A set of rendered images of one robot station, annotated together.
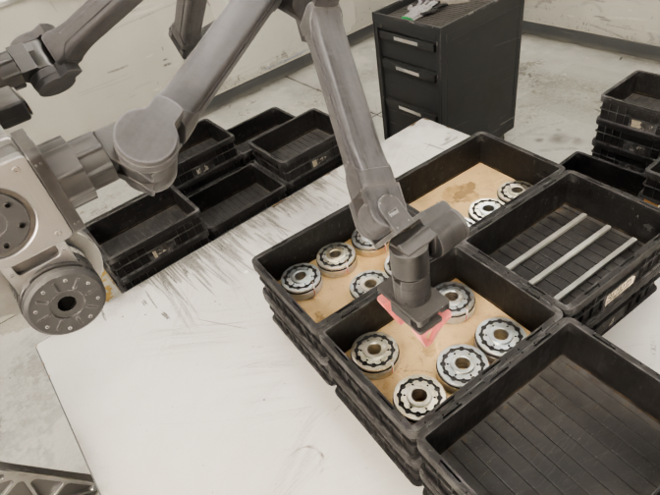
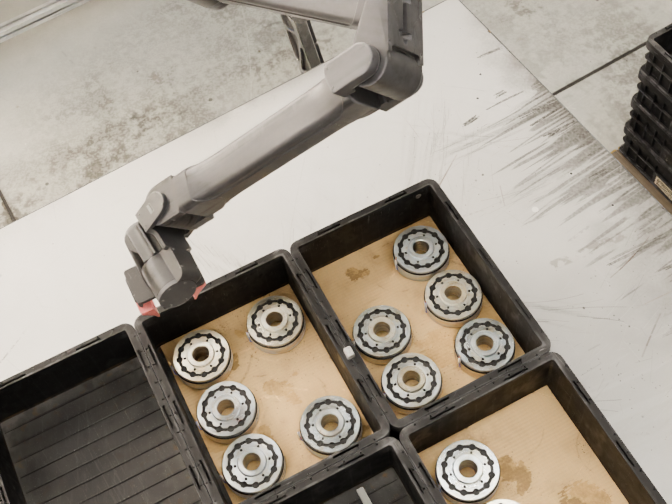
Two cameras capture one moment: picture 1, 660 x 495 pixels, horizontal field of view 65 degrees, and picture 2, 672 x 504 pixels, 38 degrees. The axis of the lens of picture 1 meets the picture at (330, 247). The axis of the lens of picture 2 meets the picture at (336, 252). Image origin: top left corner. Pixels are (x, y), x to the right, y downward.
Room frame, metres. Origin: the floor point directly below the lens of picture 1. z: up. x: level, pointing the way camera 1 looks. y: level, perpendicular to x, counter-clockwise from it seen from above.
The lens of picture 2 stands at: (0.91, -0.84, 2.39)
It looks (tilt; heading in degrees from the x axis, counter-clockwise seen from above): 58 degrees down; 98
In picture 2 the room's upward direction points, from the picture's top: 9 degrees counter-clockwise
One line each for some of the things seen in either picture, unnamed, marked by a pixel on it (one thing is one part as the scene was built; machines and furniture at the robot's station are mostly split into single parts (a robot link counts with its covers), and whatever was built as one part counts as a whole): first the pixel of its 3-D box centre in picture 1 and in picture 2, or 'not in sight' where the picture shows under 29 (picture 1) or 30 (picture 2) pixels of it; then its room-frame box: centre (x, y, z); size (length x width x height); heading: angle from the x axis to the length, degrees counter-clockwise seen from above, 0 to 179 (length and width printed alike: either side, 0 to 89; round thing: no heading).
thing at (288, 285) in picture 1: (301, 277); (421, 249); (0.94, 0.09, 0.86); 0.10 x 0.10 x 0.01
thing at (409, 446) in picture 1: (437, 342); (262, 388); (0.66, -0.18, 0.87); 0.40 x 0.30 x 0.11; 117
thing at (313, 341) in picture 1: (353, 268); (415, 311); (0.93, -0.04, 0.87); 0.40 x 0.30 x 0.11; 117
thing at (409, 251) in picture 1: (412, 254); (150, 248); (0.55, -0.12, 1.23); 0.07 x 0.06 x 0.07; 121
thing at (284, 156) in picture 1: (307, 174); not in sight; (2.16, 0.03, 0.37); 0.40 x 0.30 x 0.45; 121
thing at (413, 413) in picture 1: (419, 397); (201, 355); (0.55, -0.11, 0.86); 0.10 x 0.10 x 0.01
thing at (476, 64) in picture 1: (448, 85); not in sight; (2.60, -0.81, 0.45); 0.60 x 0.45 x 0.90; 121
